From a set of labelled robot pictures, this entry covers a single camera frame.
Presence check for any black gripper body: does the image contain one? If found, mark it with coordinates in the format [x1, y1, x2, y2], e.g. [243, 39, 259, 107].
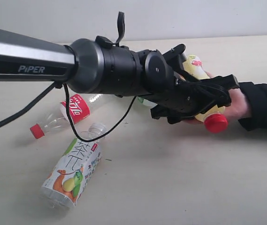
[147, 72, 218, 120]

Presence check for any yellow label bottle red cap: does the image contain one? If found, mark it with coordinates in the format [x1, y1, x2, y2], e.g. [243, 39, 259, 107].
[183, 54, 229, 134]

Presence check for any clear tea bottle white label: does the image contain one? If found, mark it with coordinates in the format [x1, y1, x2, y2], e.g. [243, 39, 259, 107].
[39, 122, 109, 210]

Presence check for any black sleeved forearm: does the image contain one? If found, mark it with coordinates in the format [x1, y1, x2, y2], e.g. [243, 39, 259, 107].
[238, 82, 267, 131]

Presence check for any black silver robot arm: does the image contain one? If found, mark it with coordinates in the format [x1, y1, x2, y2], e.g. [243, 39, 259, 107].
[0, 30, 239, 124]

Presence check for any white bottle green label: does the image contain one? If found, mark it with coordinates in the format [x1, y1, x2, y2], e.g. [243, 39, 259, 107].
[137, 97, 157, 109]

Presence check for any clear cola bottle red label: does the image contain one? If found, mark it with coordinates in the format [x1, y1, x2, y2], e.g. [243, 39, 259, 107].
[30, 94, 106, 139]

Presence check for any open bare human hand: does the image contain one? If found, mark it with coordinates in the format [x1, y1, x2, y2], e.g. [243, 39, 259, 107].
[182, 71, 252, 125]

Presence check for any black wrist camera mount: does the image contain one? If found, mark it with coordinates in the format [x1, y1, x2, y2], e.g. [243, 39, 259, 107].
[163, 44, 186, 77]

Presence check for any black cable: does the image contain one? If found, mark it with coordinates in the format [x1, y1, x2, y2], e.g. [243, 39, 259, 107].
[0, 11, 138, 143]

